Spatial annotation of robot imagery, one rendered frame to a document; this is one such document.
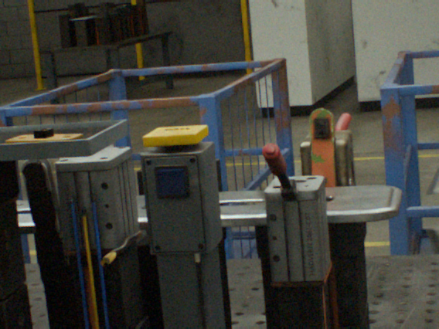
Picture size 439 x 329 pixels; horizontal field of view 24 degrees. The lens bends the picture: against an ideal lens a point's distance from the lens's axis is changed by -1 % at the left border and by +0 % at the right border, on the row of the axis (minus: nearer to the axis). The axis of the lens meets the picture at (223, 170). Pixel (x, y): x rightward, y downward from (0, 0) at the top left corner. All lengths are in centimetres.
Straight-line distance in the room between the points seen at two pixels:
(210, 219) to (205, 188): 4
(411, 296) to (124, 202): 79
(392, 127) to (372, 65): 612
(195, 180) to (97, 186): 23
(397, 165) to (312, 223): 196
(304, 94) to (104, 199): 809
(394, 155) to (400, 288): 121
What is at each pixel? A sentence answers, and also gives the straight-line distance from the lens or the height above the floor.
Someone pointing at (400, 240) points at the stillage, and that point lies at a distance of 327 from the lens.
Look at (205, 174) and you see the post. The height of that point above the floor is 111.
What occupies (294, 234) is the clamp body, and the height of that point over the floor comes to 100.
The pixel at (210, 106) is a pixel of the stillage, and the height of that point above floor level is 91.
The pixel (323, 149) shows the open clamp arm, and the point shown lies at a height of 105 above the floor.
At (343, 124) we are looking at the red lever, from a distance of 174.
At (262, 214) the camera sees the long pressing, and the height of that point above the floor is 100.
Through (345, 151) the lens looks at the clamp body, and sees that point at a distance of 159.
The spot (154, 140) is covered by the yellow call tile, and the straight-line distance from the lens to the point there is 112.
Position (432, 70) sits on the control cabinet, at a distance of 928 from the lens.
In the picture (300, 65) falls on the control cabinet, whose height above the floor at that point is 46.
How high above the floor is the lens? 132
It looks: 11 degrees down
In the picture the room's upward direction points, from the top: 5 degrees counter-clockwise
